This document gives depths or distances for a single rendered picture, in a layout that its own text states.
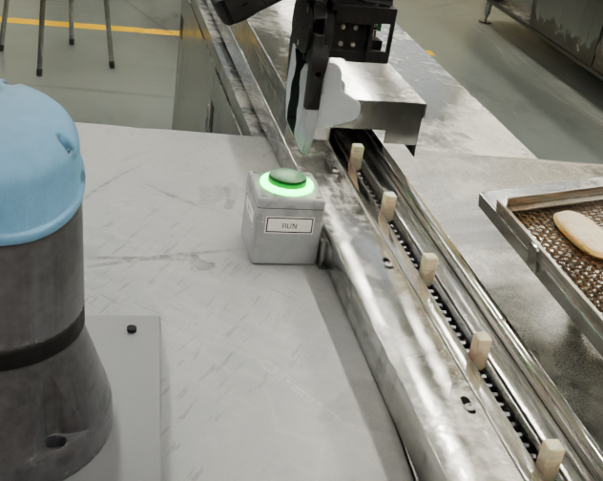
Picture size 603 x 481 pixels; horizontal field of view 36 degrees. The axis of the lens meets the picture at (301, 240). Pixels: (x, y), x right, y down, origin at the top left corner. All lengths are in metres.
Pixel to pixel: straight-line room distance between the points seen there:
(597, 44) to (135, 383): 4.12
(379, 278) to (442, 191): 0.35
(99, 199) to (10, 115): 0.49
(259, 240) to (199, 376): 0.21
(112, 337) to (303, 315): 0.20
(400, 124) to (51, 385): 0.70
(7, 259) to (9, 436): 0.12
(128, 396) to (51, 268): 0.17
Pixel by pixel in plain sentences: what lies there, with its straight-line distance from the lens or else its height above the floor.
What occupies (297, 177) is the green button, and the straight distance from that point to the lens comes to 0.95.
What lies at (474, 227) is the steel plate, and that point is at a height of 0.82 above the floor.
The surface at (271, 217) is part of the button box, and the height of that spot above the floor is 0.88.
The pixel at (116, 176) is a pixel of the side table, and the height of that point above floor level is 0.82.
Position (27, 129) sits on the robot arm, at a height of 1.07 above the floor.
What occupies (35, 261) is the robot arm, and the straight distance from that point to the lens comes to 0.57.
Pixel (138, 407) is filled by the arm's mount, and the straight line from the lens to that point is 0.70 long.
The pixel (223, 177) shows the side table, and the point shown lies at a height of 0.82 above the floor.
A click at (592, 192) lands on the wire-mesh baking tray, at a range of 1.06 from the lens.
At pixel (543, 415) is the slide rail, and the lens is 0.78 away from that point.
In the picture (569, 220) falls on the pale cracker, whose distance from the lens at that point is 0.98.
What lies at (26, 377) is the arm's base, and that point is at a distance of 0.61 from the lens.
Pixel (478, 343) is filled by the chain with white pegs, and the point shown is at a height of 0.87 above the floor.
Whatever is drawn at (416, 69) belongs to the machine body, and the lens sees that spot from 1.73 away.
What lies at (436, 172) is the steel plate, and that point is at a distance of 1.26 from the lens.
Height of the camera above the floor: 1.28
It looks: 27 degrees down
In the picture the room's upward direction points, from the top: 9 degrees clockwise
